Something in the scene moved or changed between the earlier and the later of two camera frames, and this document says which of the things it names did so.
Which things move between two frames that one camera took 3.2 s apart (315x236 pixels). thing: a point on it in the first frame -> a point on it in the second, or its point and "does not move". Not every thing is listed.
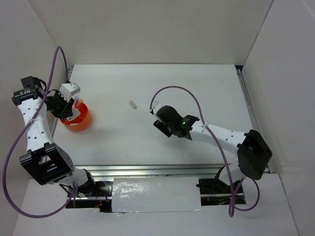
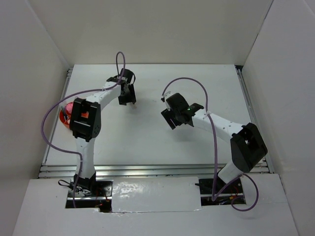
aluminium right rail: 251,116 does not move
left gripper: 66,110 -> 132,98
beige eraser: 133,104 does not move
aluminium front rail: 151,170 does not move
